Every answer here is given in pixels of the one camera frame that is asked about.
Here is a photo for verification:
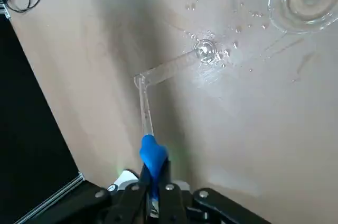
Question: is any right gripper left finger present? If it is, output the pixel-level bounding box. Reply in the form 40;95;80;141
39;165;152;224

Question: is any aluminium profile rail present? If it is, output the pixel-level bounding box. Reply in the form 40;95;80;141
14;171;85;222

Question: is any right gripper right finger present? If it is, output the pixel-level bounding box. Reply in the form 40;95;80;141
155;155;273;224

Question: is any glass pipette with blue bulb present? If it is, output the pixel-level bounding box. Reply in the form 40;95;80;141
136;74;170;201

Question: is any short aluminium profile end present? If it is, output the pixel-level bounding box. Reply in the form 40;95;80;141
0;3;11;20

